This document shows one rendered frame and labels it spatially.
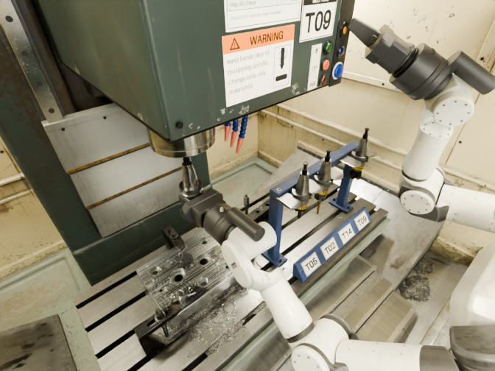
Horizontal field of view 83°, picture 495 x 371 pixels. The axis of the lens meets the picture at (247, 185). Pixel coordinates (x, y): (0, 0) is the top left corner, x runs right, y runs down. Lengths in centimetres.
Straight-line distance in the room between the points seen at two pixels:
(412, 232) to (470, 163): 38
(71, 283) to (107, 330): 66
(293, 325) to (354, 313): 62
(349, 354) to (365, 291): 72
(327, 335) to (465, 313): 24
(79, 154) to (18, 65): 29
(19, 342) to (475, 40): 196
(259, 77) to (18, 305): 152
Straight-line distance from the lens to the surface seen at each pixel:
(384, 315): 130
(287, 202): 86
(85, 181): 117
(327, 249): 112
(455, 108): 68
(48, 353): 143
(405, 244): 150
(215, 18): 45
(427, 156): 78
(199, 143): 64
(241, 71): 49
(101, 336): 107
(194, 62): 44
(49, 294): 170
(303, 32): 58
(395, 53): 65
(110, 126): 110
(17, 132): 111
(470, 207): 86
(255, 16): 50
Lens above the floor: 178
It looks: 37 degrees down
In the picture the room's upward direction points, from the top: 1 degrees counter-clockwise
